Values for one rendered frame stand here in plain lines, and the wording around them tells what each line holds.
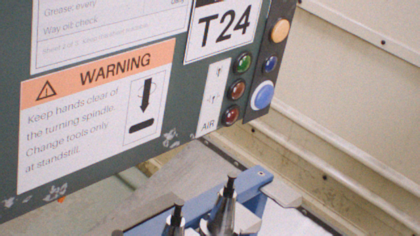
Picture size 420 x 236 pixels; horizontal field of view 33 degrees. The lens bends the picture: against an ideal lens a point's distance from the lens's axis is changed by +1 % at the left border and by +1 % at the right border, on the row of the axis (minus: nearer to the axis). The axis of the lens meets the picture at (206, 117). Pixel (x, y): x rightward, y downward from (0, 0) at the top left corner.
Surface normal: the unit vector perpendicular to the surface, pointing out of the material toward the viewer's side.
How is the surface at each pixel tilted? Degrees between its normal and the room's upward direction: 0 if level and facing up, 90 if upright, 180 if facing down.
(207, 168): 24
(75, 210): 0
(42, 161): 90
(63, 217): 0
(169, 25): 90
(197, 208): 0
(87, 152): 90
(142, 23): 90
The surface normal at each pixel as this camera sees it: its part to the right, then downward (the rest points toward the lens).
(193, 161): -0.13, -0.64
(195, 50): 0.71, 0.48
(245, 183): 0.17, -0.83
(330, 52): -0.69, 0.29
